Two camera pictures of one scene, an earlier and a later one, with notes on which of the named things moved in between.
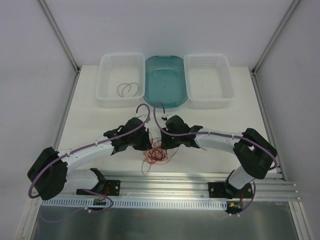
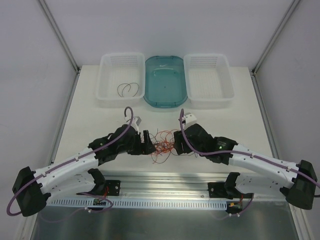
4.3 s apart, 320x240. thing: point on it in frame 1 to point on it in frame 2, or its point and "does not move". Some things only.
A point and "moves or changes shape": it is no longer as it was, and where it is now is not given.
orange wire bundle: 156,155 moves or changes shape
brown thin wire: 127,84 does not move
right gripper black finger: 167,141 to 180,142
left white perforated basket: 121,80 does not move
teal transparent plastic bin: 164,81 does not move
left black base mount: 110,188 does not move
